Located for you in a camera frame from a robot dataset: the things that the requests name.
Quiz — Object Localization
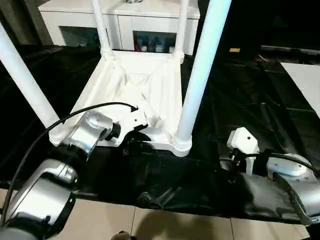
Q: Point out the black mat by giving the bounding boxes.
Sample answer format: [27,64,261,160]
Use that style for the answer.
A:
[0,43,320,225]

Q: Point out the white board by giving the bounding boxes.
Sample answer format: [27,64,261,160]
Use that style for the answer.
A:
[279,62,320,111]

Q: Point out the grey curtain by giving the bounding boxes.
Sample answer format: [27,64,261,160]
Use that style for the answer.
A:
[0,0,52,46]

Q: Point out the black bar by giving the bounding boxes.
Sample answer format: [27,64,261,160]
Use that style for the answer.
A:
[259,45,320,55]

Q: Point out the white plastic table top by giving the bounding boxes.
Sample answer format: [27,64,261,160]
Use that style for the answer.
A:
[48,49,193,158]

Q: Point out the white plastic table leg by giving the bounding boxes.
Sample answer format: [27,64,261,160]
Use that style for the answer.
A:
[174,0,232,148]
[0,23,67,141]
[173,0,191,57]
[91,0,113,55]

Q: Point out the white cabinet with glass doors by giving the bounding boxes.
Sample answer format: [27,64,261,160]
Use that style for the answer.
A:
[38,0,201,56]

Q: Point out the tall black cabinet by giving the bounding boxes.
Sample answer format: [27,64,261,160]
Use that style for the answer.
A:
[197,0,251,60]

